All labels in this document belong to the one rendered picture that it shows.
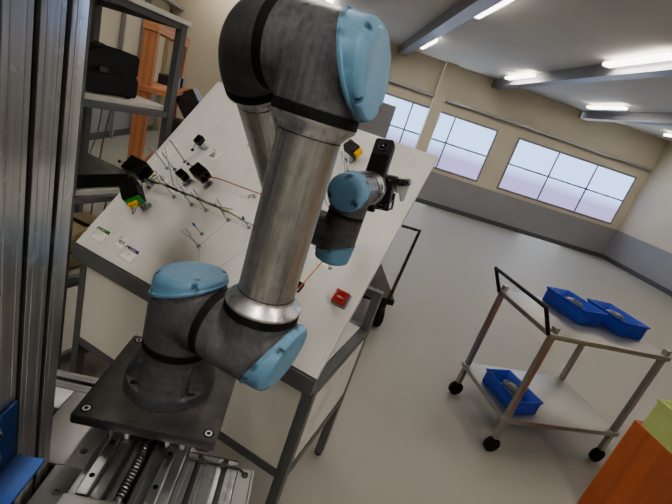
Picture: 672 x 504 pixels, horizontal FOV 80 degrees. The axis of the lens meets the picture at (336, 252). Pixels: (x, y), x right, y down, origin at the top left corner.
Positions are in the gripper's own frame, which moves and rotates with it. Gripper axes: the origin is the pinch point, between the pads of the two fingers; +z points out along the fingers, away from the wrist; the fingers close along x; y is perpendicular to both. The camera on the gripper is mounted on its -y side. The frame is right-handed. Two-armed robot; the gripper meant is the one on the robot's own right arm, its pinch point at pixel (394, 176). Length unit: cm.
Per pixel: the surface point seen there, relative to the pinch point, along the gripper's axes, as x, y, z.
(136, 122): -214, 8, 109
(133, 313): -98, 77, 8
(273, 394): -29, 85, 7
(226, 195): -79, 25, 35
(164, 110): -128, -4, 48
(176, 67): -123, -24, 49
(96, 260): -115, 58, 4
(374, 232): -13, 25, 42
